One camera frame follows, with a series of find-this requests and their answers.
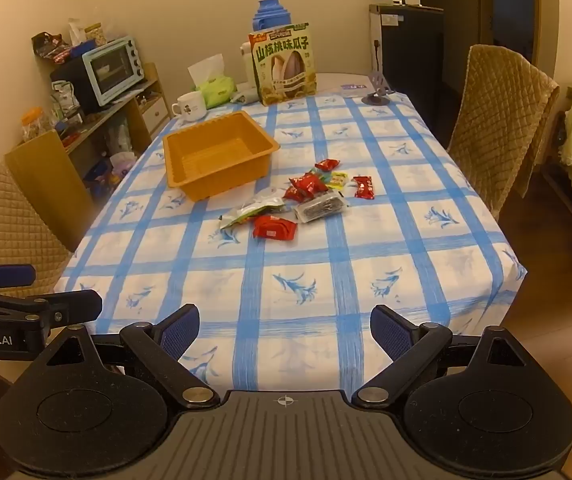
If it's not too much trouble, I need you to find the orange plastic tray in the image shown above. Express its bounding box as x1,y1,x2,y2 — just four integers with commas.
162,111,281,202

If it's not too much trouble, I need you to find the dark red snack bag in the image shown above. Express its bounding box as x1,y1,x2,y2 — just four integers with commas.
32,31,74,63

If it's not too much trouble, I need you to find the lavender tissue pack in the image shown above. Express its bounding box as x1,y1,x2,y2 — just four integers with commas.
110,152,139,181

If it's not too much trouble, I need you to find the green silver snack packet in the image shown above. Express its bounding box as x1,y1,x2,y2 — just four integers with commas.
219,197,287,231

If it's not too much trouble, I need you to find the white thermos flask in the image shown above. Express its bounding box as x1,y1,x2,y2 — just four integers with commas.
239,42,257,86

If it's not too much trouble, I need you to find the grey phone stand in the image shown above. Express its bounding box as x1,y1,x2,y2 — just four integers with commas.
361,71,395,107

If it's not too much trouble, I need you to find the black cabinet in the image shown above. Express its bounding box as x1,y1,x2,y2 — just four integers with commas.
369,4,444,126

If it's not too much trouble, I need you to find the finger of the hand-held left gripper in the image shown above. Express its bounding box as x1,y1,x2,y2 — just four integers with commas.
0,264,36,290
0,288,103,334

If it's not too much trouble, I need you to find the mint toaster oven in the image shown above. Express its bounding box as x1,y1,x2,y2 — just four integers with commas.
82,35,147,107

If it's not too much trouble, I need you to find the clear dark seed packet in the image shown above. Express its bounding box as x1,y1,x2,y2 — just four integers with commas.
293,191,349,224

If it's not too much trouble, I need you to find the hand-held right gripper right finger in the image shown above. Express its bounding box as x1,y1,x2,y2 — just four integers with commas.
352,304,532,409

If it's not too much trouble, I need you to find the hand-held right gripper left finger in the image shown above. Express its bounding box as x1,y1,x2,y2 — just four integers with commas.
40,304,221,409

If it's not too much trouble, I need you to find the blue thermos jug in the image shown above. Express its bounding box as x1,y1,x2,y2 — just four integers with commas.
252,0,294,31

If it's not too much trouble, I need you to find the green tissue pack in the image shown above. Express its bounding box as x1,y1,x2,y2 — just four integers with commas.
187,54,239,109

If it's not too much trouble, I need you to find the red square snack packet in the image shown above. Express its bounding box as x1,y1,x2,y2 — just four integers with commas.
252,214,299,241

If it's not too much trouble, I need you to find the chair with quilted cover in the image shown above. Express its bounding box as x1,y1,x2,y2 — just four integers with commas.
0,160,74,298
447,44,561,221

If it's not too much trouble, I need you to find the green sunflower seed bag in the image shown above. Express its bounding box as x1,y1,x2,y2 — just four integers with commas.
247,22,317,107

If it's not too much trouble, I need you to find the wooden shelf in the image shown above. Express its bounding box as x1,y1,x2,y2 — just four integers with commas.
4,62,171,253

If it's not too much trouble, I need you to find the blue white checked tablecloth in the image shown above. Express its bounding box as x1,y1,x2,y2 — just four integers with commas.
58,72,529,393

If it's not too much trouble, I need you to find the large red snack packet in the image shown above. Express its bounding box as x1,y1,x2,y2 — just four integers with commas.
290,171,329,197

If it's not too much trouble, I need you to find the green white snack bag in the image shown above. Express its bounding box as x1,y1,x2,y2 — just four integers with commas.
50,80,84,121

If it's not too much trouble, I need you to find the white mug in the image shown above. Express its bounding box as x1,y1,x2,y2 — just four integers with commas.
171,91,208,121

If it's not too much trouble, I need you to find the grey crumpled cloth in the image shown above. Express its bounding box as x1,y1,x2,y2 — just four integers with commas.
230,82,259,106

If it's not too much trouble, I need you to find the plastic jar orange lid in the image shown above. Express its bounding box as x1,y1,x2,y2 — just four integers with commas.
20,106,49,142

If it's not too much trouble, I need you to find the white drawer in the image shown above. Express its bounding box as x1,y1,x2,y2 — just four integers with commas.
140,95,169,133

